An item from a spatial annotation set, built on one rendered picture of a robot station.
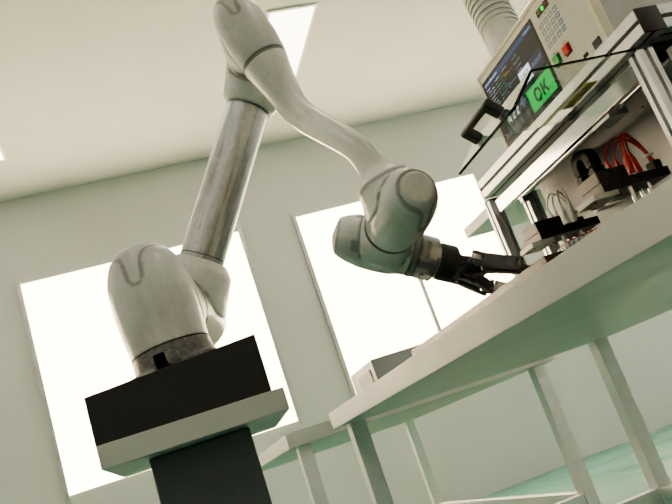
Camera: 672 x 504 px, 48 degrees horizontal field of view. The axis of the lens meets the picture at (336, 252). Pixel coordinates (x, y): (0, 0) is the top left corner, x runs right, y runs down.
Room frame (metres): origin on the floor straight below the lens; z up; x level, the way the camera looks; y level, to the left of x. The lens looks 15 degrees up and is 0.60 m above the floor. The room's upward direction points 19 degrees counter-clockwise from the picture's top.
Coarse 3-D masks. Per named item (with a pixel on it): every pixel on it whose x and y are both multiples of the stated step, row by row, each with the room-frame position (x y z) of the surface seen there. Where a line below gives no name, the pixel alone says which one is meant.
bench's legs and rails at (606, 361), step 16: (592, 352) 2.63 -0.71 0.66; (608, 352) 2.60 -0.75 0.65; (608, 368) 2.60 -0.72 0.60; (608, 384) 2.62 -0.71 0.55; (624, 384) 2.61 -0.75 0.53; (624, 400) 2.60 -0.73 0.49; (624, 416) 2.61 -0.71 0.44; (640, 416) 2.61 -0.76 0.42; (352, 432) 2.33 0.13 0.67; (368, 432) 2.34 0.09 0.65; (640, 432) 2.60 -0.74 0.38; (368, 448) 2.34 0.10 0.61; (640, 448) 2.60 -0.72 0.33; (368, 464) 2.33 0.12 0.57; (640, 464) 2.64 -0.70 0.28; (656, 464) 2.60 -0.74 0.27; (368, 480) 2.33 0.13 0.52; (384, 480) 2.34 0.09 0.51; (656, 480) 2.60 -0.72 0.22; (384, 496) 2.34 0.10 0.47; (640, 496) 2.58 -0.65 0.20; (656, 496) 2.59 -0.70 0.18
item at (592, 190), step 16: (592, 176) 1.31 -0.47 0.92; (608, 176) 1.30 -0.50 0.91; (624, 176) 1.31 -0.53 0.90; (640, 176) 1.32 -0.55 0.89; (656, 176) 1.33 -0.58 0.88; (592, 192) 1.32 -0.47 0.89; (608, 192) 1.30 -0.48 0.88; (624, 192) 1.36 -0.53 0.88; (640, 192) 1.35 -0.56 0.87; (576, 208) 1.35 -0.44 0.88; (592, 208) 1.35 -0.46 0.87
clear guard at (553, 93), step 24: (528, 72) 1.11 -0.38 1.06; (552, 72) 1.14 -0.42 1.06; (576, 72) 1.17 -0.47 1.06; (600, 72) 1.21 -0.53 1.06; (624, 72) 1.25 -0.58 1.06; (528, 96) 1.21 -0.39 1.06; (552, 96) 1.24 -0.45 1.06; (576, 96) 1.28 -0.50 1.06; (504, 120) 1.13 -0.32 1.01; (528, 120) 1.32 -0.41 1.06; (552, 120) 1.37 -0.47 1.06; (480, 144) 1.23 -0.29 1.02
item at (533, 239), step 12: (528, 228) 1.55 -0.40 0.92; (540, 228) 1.53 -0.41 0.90; (552, 228) 1.53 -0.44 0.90; (564, 228) 1.54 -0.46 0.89; (576, 228) 1.55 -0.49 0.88; (588, 228) 1.58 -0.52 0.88; (528, 240) 1.57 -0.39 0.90; (540, 240) 1.53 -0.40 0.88; (552, 240) 1.53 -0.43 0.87; (528, 252) 1.56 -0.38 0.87
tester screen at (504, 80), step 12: (528, 24) 1.42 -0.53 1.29; (528, 36) 1.43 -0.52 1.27; (516, 48) 1.48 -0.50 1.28; (528, 48) 1.45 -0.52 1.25; (540, 48) 1.42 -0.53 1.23; (504, 60) 1.54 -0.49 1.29; (516, 60) 1.50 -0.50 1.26; (528, 60) 1.47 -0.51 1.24; (504, 72) 1.56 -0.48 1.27; (516, 72) 1.52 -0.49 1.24; (492, 84) 1.61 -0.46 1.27; (504, 84) 1.57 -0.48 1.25; (516, 84) 1.53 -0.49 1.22; (492, 96) 1.63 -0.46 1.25; (504, 96) 1.59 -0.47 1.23
